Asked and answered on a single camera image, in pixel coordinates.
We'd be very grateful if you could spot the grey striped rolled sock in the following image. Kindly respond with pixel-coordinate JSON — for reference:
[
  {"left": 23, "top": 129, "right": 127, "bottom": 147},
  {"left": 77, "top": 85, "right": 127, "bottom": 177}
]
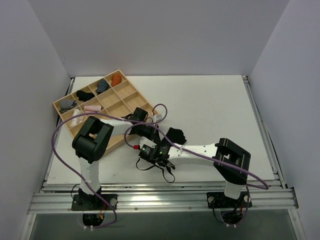
[{"left": 58, "top": 99, "right": 78, "bottom": 113}]

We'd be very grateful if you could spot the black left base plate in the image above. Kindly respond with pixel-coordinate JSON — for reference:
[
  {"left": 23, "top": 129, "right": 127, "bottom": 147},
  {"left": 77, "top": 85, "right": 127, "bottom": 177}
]
[{"left": 71, "top": 193, "right": 118, "bottom": 211}]

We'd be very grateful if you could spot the white rolled sock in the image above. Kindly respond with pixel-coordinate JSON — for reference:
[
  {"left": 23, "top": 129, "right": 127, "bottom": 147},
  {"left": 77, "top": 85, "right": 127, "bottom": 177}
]
[{"left": 69, "top": 108, "right": 86, "bottom": 128}]

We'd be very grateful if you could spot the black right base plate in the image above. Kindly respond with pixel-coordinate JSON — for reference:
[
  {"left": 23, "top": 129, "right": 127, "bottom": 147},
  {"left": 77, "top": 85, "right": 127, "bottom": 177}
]
[{"left": 206, "top": 191, "right": 253, "bottom": 209}]

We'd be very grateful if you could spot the black rolled sock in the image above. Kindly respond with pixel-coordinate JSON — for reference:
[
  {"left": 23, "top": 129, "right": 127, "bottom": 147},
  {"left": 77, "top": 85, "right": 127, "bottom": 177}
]
[{"left": 76, "top": 90, "right": 95, "bottom": 102}]

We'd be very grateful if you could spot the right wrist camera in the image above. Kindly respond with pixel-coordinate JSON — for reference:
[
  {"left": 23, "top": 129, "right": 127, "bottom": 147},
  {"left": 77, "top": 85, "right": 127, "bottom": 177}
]
[{"left": 133, "top": 137, "right": 157, "bottom": 162}]

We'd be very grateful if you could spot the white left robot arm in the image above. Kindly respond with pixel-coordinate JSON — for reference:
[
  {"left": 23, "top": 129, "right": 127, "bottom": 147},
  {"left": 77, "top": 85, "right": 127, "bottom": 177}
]
[{"left": 72, "top": 107, "right": 160, "bottom": 210}]

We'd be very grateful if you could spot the orange rolled sock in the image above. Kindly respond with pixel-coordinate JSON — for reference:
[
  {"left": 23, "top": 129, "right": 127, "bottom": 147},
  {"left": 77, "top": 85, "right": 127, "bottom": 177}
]
[{"left": 111, "top": 73, "right": 122, "bottom": 87}]

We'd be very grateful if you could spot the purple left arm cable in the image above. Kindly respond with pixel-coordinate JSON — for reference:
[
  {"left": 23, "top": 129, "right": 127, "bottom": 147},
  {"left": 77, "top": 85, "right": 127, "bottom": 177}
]
[{"left": 51, "top": 103, "right": 168, "bottom": 228}]

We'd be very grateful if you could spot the black underwear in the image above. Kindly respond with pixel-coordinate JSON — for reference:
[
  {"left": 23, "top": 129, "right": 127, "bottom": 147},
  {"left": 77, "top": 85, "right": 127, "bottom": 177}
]
[{"left": 166, "top": 127, "right": 187, "bottom": 146}]

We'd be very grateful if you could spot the pink rolled sock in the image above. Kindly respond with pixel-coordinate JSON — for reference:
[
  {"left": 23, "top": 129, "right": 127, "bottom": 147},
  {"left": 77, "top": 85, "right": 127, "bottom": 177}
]
[{"left": 83, "top": 105, "right": 103, "bottom": 113}]

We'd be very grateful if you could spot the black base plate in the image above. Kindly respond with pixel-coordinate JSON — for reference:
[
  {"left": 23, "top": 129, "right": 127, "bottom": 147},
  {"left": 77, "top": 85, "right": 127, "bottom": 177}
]
[
  {"left": 71, "top": 193, "right": 118, "bottom": 211},
  {"left": 206, "top": 191, "right": 253, "bottom": 209}
]

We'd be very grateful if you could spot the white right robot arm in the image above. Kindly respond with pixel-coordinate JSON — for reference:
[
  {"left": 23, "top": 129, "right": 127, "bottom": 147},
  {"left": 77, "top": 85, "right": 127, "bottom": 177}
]
[{"left": 144, "top": 138, "right": 251, "bottom": 207}]

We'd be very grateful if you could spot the dark grey rolled sock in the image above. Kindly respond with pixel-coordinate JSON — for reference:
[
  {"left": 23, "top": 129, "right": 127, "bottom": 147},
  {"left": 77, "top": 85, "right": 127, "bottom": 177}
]
[{"left": 95, "top": 79, "right": 109, "bottom": 95}]

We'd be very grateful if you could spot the wooden compartment tray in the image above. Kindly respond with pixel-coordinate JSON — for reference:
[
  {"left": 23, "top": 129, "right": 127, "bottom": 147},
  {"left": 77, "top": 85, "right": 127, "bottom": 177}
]
[{"left": 52, "top": 69, "right": 161, "bottom": 154}]

